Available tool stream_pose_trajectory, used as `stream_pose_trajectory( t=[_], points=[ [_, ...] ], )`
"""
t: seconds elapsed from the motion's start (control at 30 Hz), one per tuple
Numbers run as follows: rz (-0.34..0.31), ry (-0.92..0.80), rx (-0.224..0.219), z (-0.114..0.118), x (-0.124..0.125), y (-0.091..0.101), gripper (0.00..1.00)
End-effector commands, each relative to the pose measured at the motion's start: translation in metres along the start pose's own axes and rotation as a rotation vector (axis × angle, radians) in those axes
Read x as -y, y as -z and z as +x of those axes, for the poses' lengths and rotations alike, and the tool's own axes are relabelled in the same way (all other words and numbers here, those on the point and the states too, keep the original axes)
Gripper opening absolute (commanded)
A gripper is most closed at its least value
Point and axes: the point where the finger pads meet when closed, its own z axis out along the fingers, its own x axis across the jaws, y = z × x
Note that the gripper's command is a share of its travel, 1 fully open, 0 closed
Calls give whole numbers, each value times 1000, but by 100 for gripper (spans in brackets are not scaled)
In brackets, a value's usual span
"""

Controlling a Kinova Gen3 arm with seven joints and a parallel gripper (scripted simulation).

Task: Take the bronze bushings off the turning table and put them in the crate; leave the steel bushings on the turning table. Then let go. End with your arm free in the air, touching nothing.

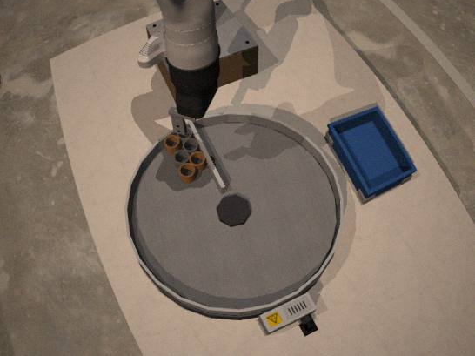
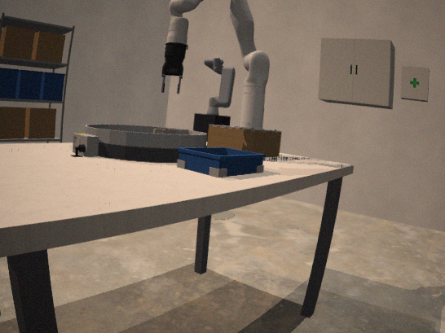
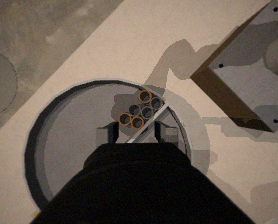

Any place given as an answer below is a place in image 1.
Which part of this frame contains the grey metal ring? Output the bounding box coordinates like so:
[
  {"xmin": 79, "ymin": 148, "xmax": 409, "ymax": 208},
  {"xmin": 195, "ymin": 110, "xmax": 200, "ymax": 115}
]
[
  {"xmin": 173, "ymin": 150, "xmax": 190, "ymax": 169},
  {"xmin": 183, "ymin": 138, "xmax": 199, "ymax": 155},
  {"xmin": 177, "ymin": 126, "xmax": 193, "ymax": 145}
]

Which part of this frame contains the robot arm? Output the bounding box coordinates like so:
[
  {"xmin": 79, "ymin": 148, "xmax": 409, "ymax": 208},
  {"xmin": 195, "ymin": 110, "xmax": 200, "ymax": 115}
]
[{"xmin": 157, "ymin": 0, "xmax": 216, "ymax": 44}]

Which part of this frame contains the bronze bushing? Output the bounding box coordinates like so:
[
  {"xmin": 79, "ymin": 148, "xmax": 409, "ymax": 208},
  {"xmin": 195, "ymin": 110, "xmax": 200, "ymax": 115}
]
[
  {"xmin": 178, "ymin": 163, "xmax": 196, "ymax": 184},
  {"xmin": 189, "ymin": 151, "xmax": 206, "ymax": 172},
  {"xmin": 164, "ymin": 135, "xmax": 181, "ymax": 155}
]

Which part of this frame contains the blue square tray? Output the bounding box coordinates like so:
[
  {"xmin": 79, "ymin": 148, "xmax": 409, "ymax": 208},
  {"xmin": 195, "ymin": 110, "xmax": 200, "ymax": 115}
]
[{"xmin": 326, "ymin": 106, "xmax": 417, "ymax": 204}]

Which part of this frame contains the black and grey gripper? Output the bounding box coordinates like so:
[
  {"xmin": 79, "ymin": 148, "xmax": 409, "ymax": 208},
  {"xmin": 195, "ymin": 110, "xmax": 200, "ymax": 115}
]
[{"xmin": 137, "ymin": 22, "xmax": 221, "ymax": 135}]

